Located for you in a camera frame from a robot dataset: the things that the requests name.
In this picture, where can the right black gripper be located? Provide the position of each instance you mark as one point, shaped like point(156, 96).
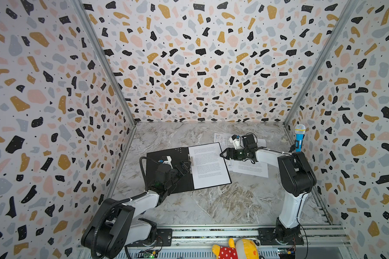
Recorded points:
point(230, 154)

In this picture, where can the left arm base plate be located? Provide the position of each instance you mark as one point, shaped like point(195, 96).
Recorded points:
point(162, 237)

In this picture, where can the aluminium mounting rail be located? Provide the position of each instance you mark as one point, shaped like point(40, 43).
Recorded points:
point(195, 242)

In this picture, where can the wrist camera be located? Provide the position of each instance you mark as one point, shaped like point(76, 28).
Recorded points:
point(166, 160)
point(236, 141)

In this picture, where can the text paper sheet front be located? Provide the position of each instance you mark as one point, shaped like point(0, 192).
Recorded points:
point(208, 168)

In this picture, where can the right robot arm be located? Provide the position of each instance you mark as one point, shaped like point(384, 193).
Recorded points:
point(297, 179)

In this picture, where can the orange black binder folder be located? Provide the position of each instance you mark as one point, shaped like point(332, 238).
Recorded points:
point(177, 155)

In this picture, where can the yellow red plush toy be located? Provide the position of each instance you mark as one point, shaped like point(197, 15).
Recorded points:
point(241, 249)

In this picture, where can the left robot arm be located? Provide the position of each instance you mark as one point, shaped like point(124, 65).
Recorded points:
point(117, 223)

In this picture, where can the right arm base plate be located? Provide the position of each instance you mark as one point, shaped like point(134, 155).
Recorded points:
point(279, 236)

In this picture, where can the text paper sheet back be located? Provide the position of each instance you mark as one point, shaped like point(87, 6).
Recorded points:
point(247, 167)

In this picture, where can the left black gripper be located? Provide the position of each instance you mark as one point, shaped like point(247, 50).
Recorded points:
point(184, 170)

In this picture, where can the blue toy microphone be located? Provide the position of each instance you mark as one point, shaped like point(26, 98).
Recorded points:
point(300, 130)

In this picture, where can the paper sheet with diagram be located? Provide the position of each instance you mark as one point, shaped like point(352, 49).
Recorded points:
point(224, 140)

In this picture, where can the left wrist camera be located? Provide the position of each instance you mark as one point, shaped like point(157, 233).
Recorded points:
point(166, 160)

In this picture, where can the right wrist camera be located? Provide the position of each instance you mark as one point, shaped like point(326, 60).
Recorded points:
point(236, 141)

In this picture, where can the text paper sheet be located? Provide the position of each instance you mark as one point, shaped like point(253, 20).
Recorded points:
point(208, 168)
point(247, 167)

